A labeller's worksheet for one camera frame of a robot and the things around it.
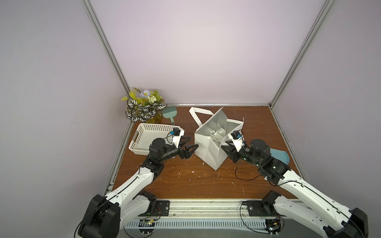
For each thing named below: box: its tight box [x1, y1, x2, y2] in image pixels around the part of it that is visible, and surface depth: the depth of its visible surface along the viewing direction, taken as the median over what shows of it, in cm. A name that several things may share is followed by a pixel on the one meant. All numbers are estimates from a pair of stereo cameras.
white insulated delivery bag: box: [189, 106, 245, 171], surface depth 79 cm
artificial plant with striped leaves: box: [121, 87, 168, 124], surface depth 89 cm
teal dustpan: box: [269, 148, 290, 166], surface depth 94 cm
